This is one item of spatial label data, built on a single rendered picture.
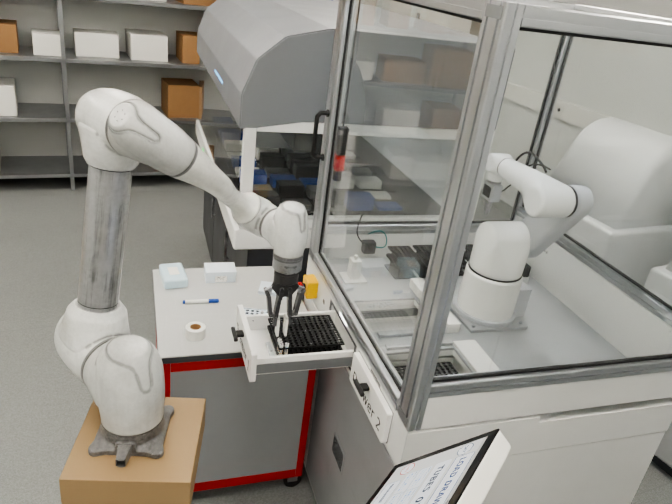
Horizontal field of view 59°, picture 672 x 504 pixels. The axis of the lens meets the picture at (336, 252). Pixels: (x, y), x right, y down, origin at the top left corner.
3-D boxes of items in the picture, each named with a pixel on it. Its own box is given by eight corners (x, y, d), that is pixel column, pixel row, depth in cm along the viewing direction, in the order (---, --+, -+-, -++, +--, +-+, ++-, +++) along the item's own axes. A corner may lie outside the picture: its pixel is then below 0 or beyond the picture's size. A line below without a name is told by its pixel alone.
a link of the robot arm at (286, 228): (313, 254, 178) (284, 238, 185) (319, 206, 171) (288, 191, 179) (286, 263, 170) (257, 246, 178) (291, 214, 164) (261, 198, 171)
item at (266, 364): (254, 375, 185) (256, 359, 182) (241, 329, 207) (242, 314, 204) (373, 365, 198) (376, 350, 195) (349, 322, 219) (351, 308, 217)
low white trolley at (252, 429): (159, 515, 232) (158, 357, 198) (154, 408, 284) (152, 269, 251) (302, 493, 250) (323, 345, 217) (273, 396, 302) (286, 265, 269)
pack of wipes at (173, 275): (188, 288, 241) (188, 278, 239) (164, 290, 237) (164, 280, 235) (181, 270, 253) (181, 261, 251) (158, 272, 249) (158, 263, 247)
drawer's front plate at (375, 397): (381, 444, 167) (387, 414, 162) (349, 379, 192) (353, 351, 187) (386, 443, 168) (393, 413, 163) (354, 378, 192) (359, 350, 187)
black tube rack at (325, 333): (277, 364, 191) (278, 348, 188) (266, 333, 206) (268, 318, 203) (342, 359, 198) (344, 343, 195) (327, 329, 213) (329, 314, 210)
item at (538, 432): (397, 472, 161) (407, 431, 155) (304, 285, 247) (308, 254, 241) (666, 431, 191) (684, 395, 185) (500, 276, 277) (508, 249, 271)
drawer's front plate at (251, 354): (249, 383, 184) (251, 354, 179) (235, 330, 208) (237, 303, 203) (255, 382, 184) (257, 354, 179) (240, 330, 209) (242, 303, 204)
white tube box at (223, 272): (205, 283, 246) (205, 272, 244) (203, 273, 253) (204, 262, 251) (236, 282, 250) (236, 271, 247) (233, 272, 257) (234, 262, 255)
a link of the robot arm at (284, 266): (306, 259, 175) (304, 276, 177) (299, 245, 182) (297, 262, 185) (276, 259, 172) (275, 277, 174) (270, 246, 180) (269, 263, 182)
